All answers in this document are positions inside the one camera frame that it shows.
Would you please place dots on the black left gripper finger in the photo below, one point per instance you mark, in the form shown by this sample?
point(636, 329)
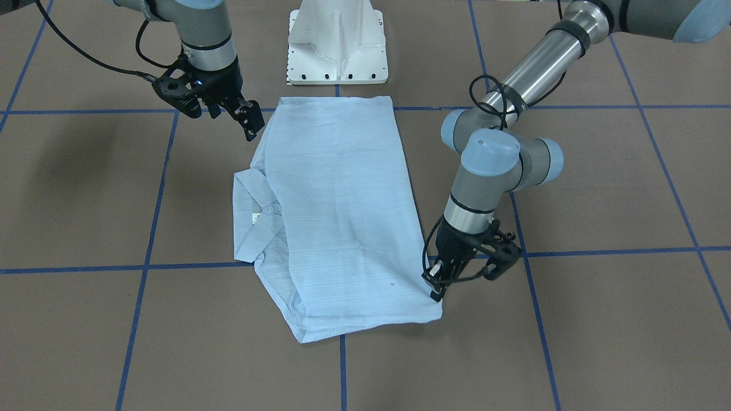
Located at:
point(431, 276)
point(438, 292)

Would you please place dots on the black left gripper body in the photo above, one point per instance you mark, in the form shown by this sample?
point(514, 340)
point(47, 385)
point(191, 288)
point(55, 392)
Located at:
point(453, 244)

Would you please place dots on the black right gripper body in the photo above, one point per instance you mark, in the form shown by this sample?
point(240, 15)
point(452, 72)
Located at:
point(223, 85)

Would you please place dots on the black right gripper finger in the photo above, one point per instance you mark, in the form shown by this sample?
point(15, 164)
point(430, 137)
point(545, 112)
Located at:
point(248, 114)

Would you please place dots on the light blue button-up shirt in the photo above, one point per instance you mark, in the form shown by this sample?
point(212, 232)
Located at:
point(325, 212)

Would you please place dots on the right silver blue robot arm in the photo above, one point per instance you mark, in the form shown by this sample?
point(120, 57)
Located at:
point(207, 70)

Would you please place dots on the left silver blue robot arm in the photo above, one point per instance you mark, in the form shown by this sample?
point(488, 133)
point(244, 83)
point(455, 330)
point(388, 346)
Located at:
point(493, 161)

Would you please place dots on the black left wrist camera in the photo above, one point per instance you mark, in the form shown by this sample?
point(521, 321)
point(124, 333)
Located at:
point(499, 248)

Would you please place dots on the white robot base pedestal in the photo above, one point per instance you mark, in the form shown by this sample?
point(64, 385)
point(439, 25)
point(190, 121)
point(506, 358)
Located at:
point(336, 43)

